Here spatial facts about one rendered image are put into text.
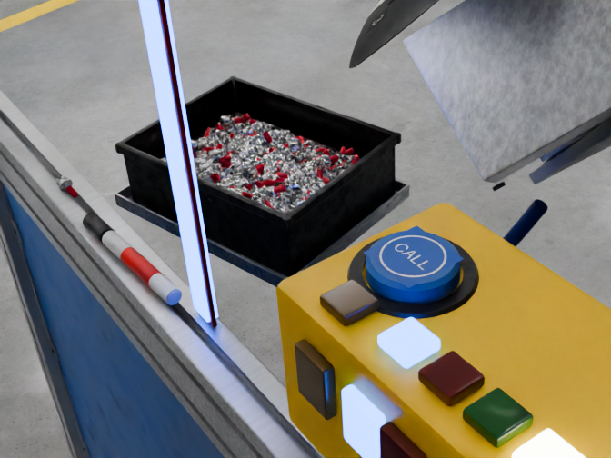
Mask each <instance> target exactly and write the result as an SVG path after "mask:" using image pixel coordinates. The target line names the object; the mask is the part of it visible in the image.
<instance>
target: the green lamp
mask: <svg viewBox="0 0 611 458"><path fill-rule="evenodd" d="M533 418H534V417H533V415H532V414H531V413H530V412H529V411H528V410H527V409H525V408H524V407H523V406H522V405H521V404H519V403H518V402H517V401H515V400H514V399H513V398H512V397H510V396H509V395H508V394H507V393H505V392H504V391H503V390H502V389H500V388H496V389H495V390H493V391H491V392H490V393H488V394H486V395H484V396H483V397H481V398H480V399H478V400H477V401H475V402H473V403H471V404H470V405H468V406H467V407H466V408H465V409H464V411H463V419H464V420H465V422H467V423H468V424H469V425H470V426H471V427H472V428H474V429H475V430H476V431H477V432H478V433H479V434H480V435H482V436H483V437H484V438H485V439H486V440H487V441H488V442H490V443H491V444H492V445H493V446H494V447H495V448H499V447H500V446H502V445H503V444H505V443H507V442H508V441H510V440H511V439H513V438H514V437H516V436H517V435H519V434H520V433H521V432H523V431H524V430H526V429H527V428H529V427H530V426H531V425H532V423H533Z"/></svg>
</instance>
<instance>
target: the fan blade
mask: <svg viewBox="0 0 611 458"><path fill-rule="evenodd" d="M438 1H439V0H385V1H384V2H383V3H382V4H381V5H379V6H378V7H377V8H376V9H375V10H374V11H373V12H372V13H371V15H370V16H369V17H368V18H367V19H366V22H365V24H364V26H363V28H362V30H361V32H360V34H359V36H358V38H357V40H356V44H355V47H354V50H353V53H352V55H351V59H350V64H349V68H350V69H351V68H354V67H356V66H358V65H360V64H361V63H362V62H364V61H365V60H366V59H367V58H368V57H369V56H371V55H372V54H373V53H375V52H376V51H377V50H379V49H380V48H381V47H383V46H384V45H385V44H387V43H388V42H389V41H390V40H392V39H393V38H394V37H396V36H397V35H398V34H399V33H401V32H402V31H403V30H404V29H406V28H407V27H408V26H409V25H411V24H412V23H413V22H414V21H415V20H416V19H417V18H418V17H419V16H421V15H422V14H423V13H424V12H426V11H427V10H428V9H429V8H430V7H432V6H433V5H434V4H435V3H436V2H438ZM387 8H388V11H387V14H386V18H384V19H383V20H382V21H381V22H380V23H379V24H377V25H376V26H375V27H374V28H373V29H371V30H370V31H369V32H368V29H369V26H370V24H371V22H372V21H373V20H374V19H376V18H377V17H378V16H379V15H380V14H381V13H382V12H384V11H385V10H386V9H387Z"/></svg>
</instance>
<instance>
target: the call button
mask: <svg viewBox="0 0 611 458"><path fill-rule="evenodd" d="M364 254H365V255H366V280H367V283H368V285H369V286H370V288H371V289H372V290H373V291H374V292H375V293H376V294H378V295H379V296H381V297H383V298H385V299H387V300H389V301H393V302H396V303H400V304H429V303H432V302H435V301H439V300H441V299H443V298H445V297H448V296H449V295H450V294H451V293H452V292H453V291H454V290H455V289H456V288H457V286H458V283H459V280H460V264H461V260H463V259H464V258H463V257H461V256H460V255H459V253H458V251H457V250H456V248H455V247H454V246H453V245H452V244H450V243H449V242H448V241H447V240H445V239H444V238H442V237H440V236H438V235H436V234H431V233H428V232H425V231H424V230H423V229H421V228H420V227H418V226H415V227H413V228H411V229H409V230H407V231H402V232H397V233H393V234H390V235H387V236H385V237H383V238H381V239H380V240H378V241H377V242H375V243H374V244H373V245H372V246H371V247H370V248H369V250H367V251H365V252H364Z"/></svg>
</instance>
